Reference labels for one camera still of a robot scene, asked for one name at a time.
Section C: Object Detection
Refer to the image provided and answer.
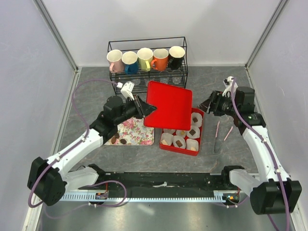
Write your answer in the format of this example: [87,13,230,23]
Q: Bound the blue mug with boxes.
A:
[121,51,139,75]

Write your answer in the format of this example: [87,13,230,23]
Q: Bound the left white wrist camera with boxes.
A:
[116,81,135,100]

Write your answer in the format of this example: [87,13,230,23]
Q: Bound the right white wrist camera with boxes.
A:
[222,76,238,98]

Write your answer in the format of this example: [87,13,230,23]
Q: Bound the pink mug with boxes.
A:
[106,50,124,74]

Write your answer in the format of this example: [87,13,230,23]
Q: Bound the dark square chocolate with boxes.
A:
[190,129,196,136]

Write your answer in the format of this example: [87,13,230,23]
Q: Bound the yellow-green mug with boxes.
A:
[137,48,154,72]

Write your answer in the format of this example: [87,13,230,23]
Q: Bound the pink-tipped metal tongs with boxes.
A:
[214,121,233,154]

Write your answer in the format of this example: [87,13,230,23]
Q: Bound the clear glass cup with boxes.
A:
[132,78,141,86]
[160,77,169,84]
[144,78,150,86]
[172,76,182,85]

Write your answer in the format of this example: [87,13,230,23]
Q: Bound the orange mug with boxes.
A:
[150,49,169,71]

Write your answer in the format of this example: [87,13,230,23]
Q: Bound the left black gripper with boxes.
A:
[115,94,157,126]

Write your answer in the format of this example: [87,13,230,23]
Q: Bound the black and red mug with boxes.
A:
[168,46,186,70]

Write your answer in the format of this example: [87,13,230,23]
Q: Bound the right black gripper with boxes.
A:
[196,90,240,117]

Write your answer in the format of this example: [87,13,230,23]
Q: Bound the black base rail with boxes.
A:
[97,172,238,199]

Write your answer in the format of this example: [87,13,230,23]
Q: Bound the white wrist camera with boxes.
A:
[222,76,238,98]
[116,81,135,100]

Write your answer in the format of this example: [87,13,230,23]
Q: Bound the brown rectangular chocolate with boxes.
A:
[176,140,182,147]

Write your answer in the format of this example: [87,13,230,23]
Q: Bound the floral serving tray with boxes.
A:
[105,117,154,146]

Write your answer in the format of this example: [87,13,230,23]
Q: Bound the red box lid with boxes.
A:
[144,81,193,130]

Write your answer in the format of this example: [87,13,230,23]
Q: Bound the black wire mug rack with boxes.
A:
[107,36,188,93]

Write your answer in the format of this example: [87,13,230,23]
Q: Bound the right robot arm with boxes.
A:
[198,87,302,215]

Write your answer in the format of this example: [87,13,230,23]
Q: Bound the red chocolate box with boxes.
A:
[159,108,204,156]

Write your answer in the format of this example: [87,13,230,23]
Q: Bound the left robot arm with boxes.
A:
[27,95,157,206]

